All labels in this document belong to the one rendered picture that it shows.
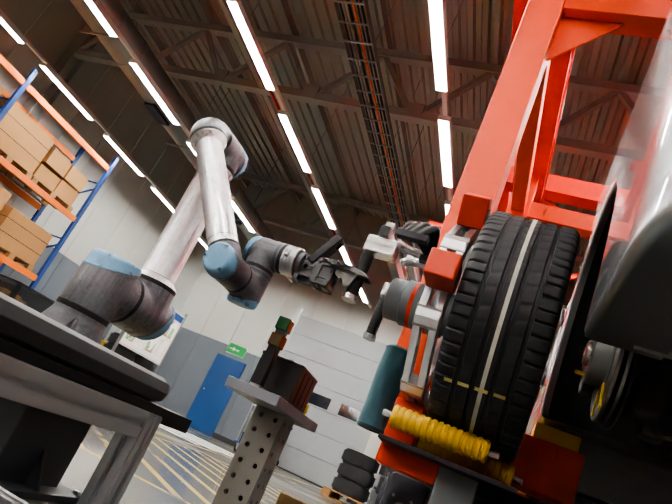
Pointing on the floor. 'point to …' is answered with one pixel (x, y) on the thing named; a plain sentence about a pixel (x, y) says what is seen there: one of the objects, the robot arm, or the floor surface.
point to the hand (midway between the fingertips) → (366, 277)
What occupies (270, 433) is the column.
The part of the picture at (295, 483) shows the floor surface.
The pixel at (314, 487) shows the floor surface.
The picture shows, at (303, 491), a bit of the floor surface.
